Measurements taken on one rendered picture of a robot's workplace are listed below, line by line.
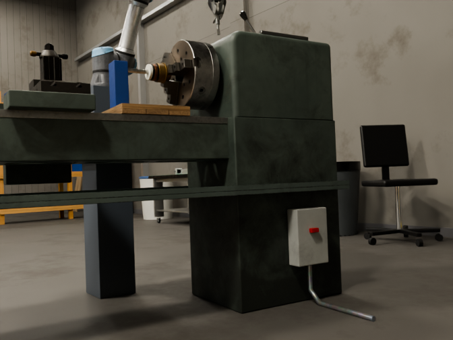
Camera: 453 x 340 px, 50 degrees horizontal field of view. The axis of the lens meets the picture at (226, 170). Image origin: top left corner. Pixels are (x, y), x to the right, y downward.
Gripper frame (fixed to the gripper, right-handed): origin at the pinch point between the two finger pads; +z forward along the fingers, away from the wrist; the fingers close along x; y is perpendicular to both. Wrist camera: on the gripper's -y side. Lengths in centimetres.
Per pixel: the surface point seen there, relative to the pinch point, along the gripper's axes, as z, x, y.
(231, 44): 20.9, -1.4, 24.8
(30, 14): -353, -223, -912
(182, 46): 17.3, -21.9, 14.4
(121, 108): 48, -52, 37
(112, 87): 35, -55, 22
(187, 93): 39.5, -22.6, 16.6
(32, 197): 79, -85, 60
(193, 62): 27.4, -19.3, 23.2
